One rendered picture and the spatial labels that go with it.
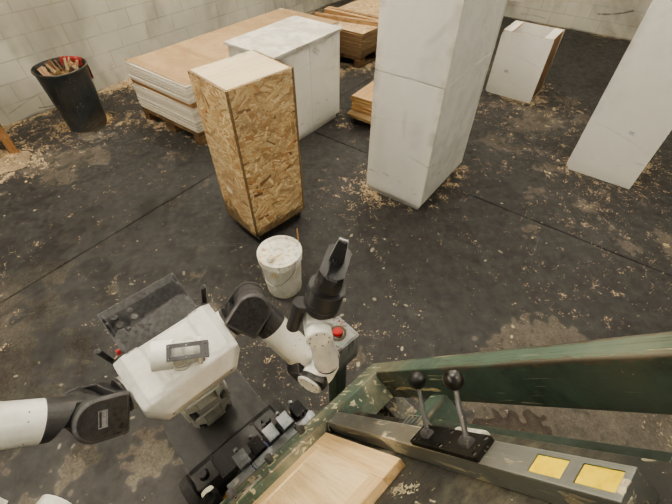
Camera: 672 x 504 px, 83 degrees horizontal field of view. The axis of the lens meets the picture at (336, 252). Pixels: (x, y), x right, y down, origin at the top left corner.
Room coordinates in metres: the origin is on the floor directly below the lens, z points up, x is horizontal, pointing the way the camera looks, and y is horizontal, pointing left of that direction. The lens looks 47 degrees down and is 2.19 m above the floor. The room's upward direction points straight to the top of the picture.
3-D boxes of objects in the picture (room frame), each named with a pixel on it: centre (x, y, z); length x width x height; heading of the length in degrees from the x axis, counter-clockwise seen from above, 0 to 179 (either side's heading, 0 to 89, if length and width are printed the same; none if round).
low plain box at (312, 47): (4.01, 0.49, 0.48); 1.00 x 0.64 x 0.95; 143
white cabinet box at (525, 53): (4.90, -2.32, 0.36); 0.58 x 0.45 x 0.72; 53
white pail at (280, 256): (1.70, 0.37, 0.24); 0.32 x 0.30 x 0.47; 143
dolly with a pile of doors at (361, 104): (4.15, -0.49, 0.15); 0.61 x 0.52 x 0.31; 143
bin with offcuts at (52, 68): (4.03, 2.85, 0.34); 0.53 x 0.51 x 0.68; 53
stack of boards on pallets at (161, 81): (4.85, 1.10, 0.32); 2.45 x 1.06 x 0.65; 143
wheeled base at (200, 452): (0.72, 0.65, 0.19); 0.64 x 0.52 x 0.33; 43
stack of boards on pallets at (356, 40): (6.88, -0.68, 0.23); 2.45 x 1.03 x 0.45; 143
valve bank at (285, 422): (0.40, 0.27, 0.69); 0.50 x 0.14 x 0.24; 133
